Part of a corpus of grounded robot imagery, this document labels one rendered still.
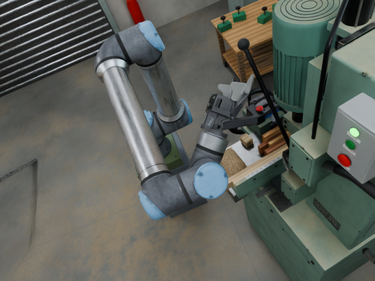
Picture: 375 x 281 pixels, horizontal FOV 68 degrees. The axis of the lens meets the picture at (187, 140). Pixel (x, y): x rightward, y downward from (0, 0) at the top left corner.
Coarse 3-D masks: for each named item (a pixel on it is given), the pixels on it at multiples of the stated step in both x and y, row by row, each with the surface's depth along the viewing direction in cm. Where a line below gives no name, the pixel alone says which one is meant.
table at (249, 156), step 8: (248, 128) 131; (256, 136) 123; (232, 144) 124; (240, 144) 123; (256, 144) 121; (240, 152) 120; (248, 152) 119; (256, 152) 118; (248, 160) 117; (256, 160) 116; (280, 168) 113; (272, 176) 114; (256, 184) 112; (240, 192) 110; (248, 192) 114
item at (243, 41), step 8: (240, 40) 79; (248, 40) 79; (240, 48) 79; (248, 56) 80; (256, 72) 81; (264, 88) 82; (272, 104) 84; (272, 112) 85; (280, 120) 85; (280, 128) 86; (288, 144) 87; (288, 152) 86; (288, 160) 88
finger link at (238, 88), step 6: (252, 78) 78; (234, 84) 79; (240, 84) 79; (246, 84) 79; (252, 84) 79; (234, 90) 80; (240, 90) 80; (246, 90) 79; (234, 96) 81; (240, 96) 81
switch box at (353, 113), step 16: (368, 96) 52; (352, 112) 51; (368, 112) 50; (336, 128) 56; (368, 128) 48; (336, 144) 59; (368, 144) 50; (336, 160) 62; (352, 160) 57; (368, 160) 52; (368, 176) 56
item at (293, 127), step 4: (288, 112) 105; (284, 116) 105; (288, 116) 104; (284, 120) 106; (288, 120) 104; (292, 120) 103; (284, 124) 108; (288, 124) 105; (292, 124) 102; (296, 124) 101; (300, 124) 101; (288, 128) 107; (292, 128) 103; (296, 128) 101; (300, 128) 100; (292, 132) 105
